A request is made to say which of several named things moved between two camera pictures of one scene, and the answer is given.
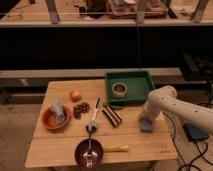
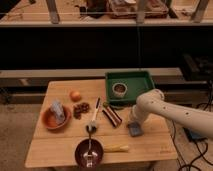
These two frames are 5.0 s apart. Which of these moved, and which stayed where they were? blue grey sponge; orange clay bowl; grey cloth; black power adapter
Moved: blue grey sponge
Stayed: black power adapter; grey cloth; orange clay bowl
